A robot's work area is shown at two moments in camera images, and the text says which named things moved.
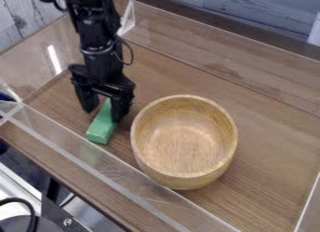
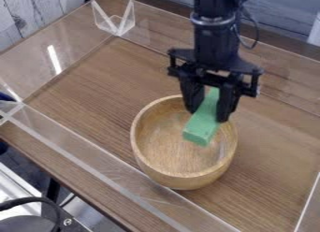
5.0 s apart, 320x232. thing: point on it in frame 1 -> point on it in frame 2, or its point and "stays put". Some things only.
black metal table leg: x=53 y=189 stays put
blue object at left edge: x=5 y=96 stays put
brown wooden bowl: x=183 y=137 stays put
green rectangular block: x=103 y=126 -> x=202 y=124
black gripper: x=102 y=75 -> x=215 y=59
